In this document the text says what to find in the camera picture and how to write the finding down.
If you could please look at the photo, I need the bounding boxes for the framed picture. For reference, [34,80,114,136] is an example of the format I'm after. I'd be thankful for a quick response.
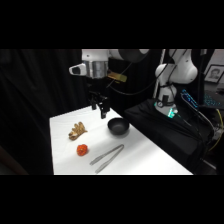
[203,64,224,84]

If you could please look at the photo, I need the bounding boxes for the yellow tag on wrist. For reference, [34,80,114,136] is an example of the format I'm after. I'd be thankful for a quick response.
[107,70,128,83]

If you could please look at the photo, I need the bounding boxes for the yellow cable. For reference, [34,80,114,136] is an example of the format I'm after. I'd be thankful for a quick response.
[207,107,224,153]

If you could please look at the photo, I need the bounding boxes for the black curtain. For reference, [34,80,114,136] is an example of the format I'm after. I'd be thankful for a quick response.
[0,49,158,176]

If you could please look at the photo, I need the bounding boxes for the cyan backlit keyboard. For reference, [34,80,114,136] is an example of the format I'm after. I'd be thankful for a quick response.
[202,92,224,110]

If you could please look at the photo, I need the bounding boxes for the red ball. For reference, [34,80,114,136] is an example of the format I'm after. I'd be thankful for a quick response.
[76,143,90,157]

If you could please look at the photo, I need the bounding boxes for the blue-lit electronic device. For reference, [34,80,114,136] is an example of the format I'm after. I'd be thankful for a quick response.
[180,88,202,110]

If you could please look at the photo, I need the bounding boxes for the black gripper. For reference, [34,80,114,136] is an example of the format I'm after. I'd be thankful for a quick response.
[86,77,110,120]

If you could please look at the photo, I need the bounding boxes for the tan plush toy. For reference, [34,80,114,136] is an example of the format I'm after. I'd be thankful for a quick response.
[67,121,89,142]

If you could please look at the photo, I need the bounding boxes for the metal tongs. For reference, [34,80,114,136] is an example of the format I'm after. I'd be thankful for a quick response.
[88,143,125,175]

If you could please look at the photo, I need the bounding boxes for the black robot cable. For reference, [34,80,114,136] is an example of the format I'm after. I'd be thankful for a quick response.
[105,49,178,98]

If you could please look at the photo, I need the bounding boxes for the black bowl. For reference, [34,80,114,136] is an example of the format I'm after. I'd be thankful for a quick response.
[106,117,131,137]

